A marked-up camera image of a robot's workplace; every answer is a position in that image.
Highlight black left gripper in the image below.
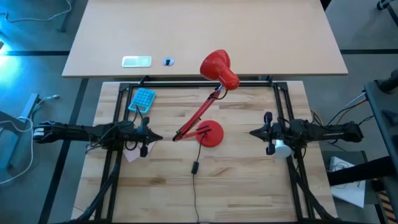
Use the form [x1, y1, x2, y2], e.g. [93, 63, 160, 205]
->
[125, 116, 164, 158]

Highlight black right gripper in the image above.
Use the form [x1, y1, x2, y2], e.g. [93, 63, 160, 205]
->
[249, 111, 287, 156]

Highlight white lightbulb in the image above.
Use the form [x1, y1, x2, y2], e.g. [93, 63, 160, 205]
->
[274, 139, 293, 159]

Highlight red desk lamp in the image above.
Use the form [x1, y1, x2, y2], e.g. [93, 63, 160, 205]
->
[172, 49, 241, 148]

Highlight white paper notes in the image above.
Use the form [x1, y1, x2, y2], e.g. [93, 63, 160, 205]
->
[123, 146, 147, 164]

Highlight blue calculator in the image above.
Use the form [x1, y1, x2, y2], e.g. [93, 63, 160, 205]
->
[127, 87, 157, 114]

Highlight white paper sheet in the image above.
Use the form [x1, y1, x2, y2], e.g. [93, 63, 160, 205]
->
[328, 155, 366, 208]

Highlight black crossbeam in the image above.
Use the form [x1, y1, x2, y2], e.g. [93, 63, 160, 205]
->
[326, 155, 398, 187]

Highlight beige desk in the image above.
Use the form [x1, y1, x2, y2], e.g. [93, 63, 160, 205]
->
[61, 0, 349, 78]

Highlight grey table leg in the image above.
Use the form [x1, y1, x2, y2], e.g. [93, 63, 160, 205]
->
[0, 93, 40, 170]

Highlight yellow black striped tape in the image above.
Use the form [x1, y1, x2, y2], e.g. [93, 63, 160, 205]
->
[377, 189, 398, 224]

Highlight black lamp power cable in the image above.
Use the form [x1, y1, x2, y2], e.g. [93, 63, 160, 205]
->
[190, 132, 208, 224]

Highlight black aluminium frame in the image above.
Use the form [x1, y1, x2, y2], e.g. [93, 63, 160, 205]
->
[57, 75, 343, 224]

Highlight white floor cable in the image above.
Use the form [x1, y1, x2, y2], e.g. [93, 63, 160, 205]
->
[0, 94, 60, 187]

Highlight thin white cable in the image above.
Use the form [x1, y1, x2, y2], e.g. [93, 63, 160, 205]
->
[0, 0, 73, 23]

